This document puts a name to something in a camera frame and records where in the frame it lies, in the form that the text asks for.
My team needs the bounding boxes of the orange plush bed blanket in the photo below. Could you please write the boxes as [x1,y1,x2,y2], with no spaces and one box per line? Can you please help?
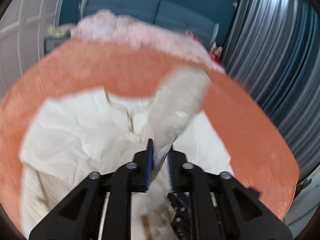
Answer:
[1,38,299,227]

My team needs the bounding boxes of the red white plush toy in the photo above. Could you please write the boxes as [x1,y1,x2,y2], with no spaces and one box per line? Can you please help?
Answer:
[210,46,223,64]

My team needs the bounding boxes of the grey blue curtain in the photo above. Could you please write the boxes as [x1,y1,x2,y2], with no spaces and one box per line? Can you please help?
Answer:
[221,0,319,180]

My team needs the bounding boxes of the dark bedside table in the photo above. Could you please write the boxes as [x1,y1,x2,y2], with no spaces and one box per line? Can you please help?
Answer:
[44,36,71,55]

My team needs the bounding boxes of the yellowish cloth on nightstand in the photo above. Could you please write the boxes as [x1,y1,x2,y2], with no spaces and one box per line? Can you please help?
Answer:
[47,23,76,38]

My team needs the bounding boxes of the pink lace bedspread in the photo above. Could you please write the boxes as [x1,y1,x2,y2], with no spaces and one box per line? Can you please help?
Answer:
[71,9,225,74]

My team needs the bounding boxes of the white wardrobe doors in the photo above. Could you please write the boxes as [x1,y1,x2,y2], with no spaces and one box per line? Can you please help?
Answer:
[1,0,63,98]

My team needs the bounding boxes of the teal upholstered headboard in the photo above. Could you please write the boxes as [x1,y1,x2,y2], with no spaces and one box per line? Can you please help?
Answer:
[79,0,219,48]

